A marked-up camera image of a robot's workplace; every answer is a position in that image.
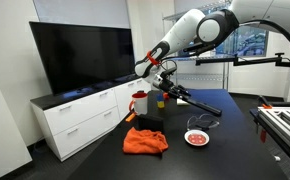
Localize black remote control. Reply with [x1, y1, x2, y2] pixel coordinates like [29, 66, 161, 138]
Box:
[182, 98, 222, 116]

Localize white notepad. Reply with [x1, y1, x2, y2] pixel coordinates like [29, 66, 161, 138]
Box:
[176, 99, 189, 106]

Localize metal wire shelf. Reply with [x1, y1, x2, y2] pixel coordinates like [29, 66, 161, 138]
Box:
[170, 0, 232, 89]

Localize white drawer cabinet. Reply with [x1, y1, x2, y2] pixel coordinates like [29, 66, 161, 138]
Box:
[31, 75, 151, 161]

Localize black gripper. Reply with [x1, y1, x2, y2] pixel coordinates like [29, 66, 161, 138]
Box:
[158, 68, 190, 99]

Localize black box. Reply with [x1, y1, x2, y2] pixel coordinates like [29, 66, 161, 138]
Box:
[138, 114, 164, 132]

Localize large black television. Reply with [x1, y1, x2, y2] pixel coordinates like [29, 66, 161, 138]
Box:
[29, 22, 135, 95]

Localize blue block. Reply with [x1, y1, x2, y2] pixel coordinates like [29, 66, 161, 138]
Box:
[156, 93, 164, 101]

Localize clear safety glasses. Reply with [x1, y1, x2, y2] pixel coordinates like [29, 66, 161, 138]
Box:
[186, 114, 220, 131]

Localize orange curved block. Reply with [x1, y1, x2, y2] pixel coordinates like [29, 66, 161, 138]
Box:
[163, 93, 169, 99]

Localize white plate red food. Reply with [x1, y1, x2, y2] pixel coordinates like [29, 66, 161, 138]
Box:
[184, 130, 209, 146]

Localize orange marker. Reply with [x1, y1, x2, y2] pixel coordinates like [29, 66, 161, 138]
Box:
[125, 113, 136, 122]

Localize orange cloth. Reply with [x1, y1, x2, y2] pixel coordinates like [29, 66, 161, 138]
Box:
[123, 127, 169, 154]

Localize window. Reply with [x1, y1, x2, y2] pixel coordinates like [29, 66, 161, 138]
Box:
[203, 26, 268, 56]

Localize aluminium extrusion frame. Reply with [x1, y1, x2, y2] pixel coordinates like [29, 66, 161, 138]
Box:
[250, 96, 290, 158]

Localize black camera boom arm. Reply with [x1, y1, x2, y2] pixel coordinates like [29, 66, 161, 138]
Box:
[195, 53, 290, 67]

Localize yellow block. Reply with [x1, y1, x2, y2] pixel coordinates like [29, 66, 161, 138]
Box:
[157, 101, 165, 108]

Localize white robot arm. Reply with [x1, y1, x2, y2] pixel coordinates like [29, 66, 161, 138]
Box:
[135, 0, 290, 83]

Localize white mug red interior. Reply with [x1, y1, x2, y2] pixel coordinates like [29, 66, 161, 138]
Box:
[129, 92, 148, 115]

